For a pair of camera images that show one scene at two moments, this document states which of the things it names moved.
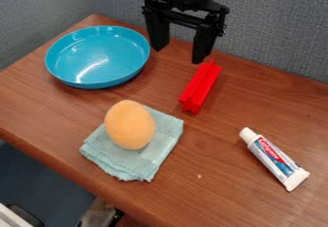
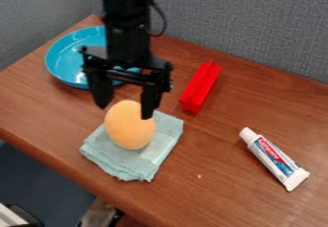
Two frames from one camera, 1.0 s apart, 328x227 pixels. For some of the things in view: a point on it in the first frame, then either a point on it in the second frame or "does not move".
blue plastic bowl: x=98 y=56 does not move
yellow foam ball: x=130 y=124 does not move
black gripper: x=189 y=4 -> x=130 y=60
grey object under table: x=101 y=215 does not move
